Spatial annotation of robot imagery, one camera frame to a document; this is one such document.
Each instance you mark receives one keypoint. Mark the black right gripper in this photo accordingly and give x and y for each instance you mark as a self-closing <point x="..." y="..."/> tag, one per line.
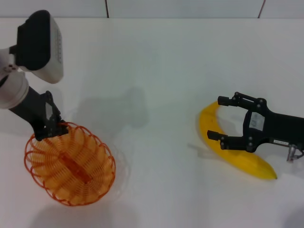
<point x="282" y="129"/>

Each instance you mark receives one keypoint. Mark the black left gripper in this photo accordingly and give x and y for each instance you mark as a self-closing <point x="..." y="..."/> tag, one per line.
<point x="33" y="111"/>

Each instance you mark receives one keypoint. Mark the yellow banana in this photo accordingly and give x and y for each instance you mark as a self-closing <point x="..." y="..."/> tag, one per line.
<point x="247" y="161"/>

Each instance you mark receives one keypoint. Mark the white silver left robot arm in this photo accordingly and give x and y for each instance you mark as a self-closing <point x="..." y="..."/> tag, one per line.
<point x="12" y="92"/>

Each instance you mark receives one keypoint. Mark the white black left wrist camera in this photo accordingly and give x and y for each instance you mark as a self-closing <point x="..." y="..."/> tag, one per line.
<point x="40" y="45"/>

